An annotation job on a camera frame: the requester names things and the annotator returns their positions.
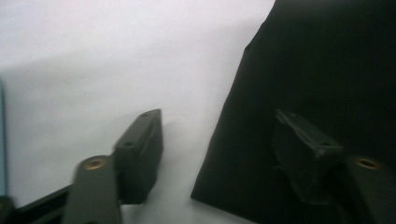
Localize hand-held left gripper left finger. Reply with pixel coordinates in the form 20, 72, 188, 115
112, 108, 164, 205

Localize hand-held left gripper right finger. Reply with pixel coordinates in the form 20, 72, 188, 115
271, 108, 344, 206

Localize black shorts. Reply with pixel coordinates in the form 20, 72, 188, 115
190, 0, 396, 224

